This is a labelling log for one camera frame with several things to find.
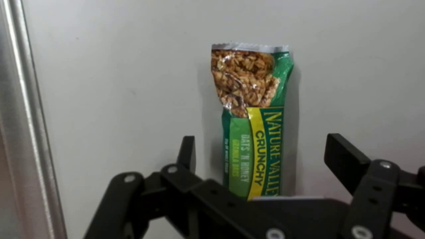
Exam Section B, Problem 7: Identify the green granola candy bar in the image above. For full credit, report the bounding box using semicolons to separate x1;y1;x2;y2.
209;41;297;203

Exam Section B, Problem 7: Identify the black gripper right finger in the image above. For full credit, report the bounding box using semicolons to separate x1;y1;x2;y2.
323;133;425;239

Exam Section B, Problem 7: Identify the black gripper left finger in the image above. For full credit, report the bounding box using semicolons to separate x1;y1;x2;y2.
83;134;286;239

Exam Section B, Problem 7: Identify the stainless steel sink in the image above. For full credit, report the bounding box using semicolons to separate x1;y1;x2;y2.
0;0;69;239

